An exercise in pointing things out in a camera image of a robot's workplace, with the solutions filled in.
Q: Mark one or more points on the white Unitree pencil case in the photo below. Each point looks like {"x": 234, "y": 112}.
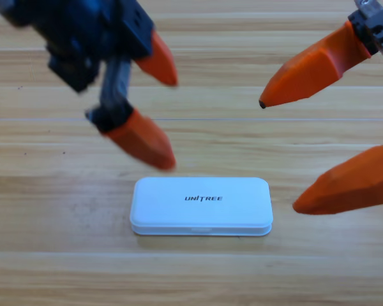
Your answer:
{"x": 201, "y": 210}

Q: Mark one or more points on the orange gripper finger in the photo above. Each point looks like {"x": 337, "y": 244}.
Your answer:
{"x": 351, "y": 188}
{"x": 143, "y": 143}

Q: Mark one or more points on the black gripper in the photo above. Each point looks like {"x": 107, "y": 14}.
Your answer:
{"x": 83, "y": 32}
{"x": 381, "y": 25}

